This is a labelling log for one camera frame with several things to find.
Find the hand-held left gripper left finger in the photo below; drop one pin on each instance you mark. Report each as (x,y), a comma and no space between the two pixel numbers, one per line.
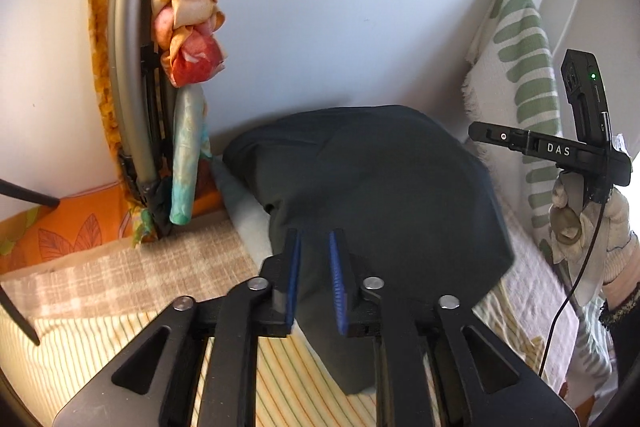
(294,277)

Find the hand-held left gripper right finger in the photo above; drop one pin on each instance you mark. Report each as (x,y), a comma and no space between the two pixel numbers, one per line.
(337,277)

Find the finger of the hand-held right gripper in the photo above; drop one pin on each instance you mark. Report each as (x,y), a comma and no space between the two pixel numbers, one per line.
(500,136)

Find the dark green pants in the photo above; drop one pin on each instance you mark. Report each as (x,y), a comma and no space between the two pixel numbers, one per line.
(380,177)

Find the person's right hand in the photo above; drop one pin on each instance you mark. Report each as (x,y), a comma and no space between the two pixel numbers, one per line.
(615,232)

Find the green striped pillow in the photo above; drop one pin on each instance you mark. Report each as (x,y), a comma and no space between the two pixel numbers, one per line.
(520,47)

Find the white patterned bed sheet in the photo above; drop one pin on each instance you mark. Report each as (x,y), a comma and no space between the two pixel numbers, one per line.
(530,287)

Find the teal cloth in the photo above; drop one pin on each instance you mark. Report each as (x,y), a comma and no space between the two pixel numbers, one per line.
(187,147)

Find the checked bed sheet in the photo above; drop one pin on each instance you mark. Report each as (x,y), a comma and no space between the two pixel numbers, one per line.
(125,277)

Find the orange patterned sheet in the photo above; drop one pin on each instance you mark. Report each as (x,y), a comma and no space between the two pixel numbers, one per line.
(75,232)

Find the folded grey metal frame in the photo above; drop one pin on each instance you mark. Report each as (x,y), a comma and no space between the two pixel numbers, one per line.
(130,57)

